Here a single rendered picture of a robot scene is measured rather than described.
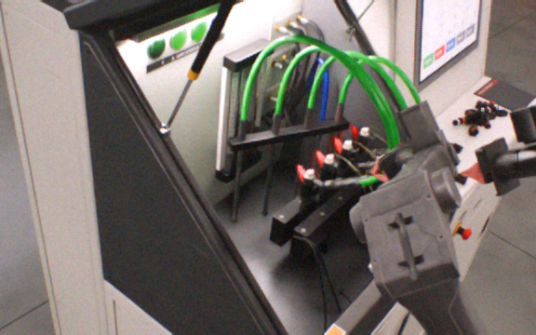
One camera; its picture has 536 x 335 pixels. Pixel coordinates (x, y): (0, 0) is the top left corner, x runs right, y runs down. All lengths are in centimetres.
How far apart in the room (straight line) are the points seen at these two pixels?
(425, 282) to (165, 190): 64
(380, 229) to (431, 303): 9
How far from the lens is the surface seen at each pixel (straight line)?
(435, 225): 59
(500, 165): 120
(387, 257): 59
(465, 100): 205
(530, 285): 296
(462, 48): 198
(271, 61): 155
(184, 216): 110
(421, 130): 105
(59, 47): 119
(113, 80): 108
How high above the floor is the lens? 194
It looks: 38 degrees down
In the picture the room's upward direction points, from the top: 7 degrees clockwise
